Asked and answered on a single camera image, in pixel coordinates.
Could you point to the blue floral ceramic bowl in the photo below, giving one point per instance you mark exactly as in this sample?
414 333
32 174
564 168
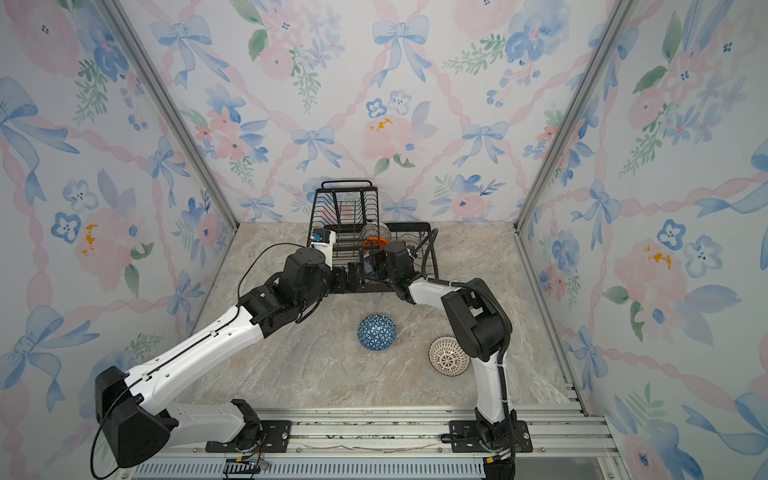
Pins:
369 268

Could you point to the right aluminium corner post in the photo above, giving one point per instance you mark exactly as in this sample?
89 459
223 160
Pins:
614 28

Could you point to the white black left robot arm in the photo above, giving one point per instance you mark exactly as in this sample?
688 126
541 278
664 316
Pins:
136 409

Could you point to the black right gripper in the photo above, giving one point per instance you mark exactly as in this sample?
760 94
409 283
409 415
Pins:
378 258

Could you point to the aluminium corner post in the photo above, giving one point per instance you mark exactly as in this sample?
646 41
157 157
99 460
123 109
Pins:
117 19
614 28

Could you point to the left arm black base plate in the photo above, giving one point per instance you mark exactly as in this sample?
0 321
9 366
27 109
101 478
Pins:
270 436

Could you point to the green patterned ceramic bowl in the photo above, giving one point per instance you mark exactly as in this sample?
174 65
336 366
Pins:
376 231

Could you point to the left aluminium corner post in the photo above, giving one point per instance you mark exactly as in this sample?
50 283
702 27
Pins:
117 19

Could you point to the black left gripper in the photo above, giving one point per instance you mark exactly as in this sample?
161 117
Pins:
354 278

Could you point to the aluminium front rail frame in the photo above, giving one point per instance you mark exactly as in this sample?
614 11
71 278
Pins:
401 443

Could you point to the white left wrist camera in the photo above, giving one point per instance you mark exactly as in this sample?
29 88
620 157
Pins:
323 240

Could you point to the black wire dish rack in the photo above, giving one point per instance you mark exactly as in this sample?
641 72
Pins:
345 206

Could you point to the white brown lattice bowl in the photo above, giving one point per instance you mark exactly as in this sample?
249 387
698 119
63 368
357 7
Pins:
447 357

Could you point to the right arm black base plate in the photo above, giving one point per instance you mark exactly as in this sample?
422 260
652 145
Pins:
478 436

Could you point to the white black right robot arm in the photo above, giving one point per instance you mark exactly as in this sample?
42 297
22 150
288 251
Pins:
480 326

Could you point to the blue geometric patterned bowl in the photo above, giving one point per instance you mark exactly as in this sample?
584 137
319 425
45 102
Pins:
377 332

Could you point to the orange plastic bowl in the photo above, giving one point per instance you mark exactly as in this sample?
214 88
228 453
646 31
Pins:
374 243

